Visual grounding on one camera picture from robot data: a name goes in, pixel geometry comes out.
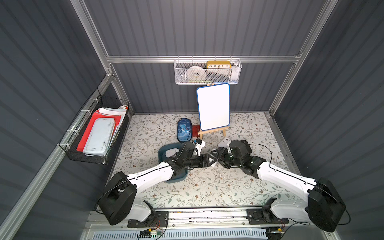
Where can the white grey computer mouse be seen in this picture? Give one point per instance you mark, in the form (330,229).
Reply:
(171,152)

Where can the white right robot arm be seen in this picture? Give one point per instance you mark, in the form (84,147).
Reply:
(321,202)

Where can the white wire wall basket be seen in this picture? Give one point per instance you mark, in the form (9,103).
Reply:
(213,76)

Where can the wooden easel stand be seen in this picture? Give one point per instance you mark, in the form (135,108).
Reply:
(223,129)

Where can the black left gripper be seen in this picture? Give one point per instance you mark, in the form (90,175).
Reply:
(202,160)

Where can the blue dinosaur pencil case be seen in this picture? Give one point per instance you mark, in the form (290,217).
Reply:
(184,130)

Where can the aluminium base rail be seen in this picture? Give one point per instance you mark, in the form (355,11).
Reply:
(232,223)

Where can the white tape roll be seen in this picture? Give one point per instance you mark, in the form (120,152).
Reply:
(196,73)

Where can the red flat box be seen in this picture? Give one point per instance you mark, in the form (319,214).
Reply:
(195,131)

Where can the white plastic tray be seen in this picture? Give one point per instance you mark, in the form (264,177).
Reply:
(100,137)

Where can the black wire wall basket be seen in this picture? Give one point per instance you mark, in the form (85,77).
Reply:
(73,136)

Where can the blue framed whiteboard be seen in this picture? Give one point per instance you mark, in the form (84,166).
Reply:
(214,106)

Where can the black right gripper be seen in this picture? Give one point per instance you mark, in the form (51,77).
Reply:
(221,157)

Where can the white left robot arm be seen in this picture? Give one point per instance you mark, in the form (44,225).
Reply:
(118,200)

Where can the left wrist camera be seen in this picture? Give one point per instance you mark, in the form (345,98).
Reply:
(199,145)

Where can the teal storage box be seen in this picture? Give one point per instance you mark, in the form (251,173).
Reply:
(181,174)

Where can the yellow clock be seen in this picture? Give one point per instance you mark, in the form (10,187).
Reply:
(219,65)

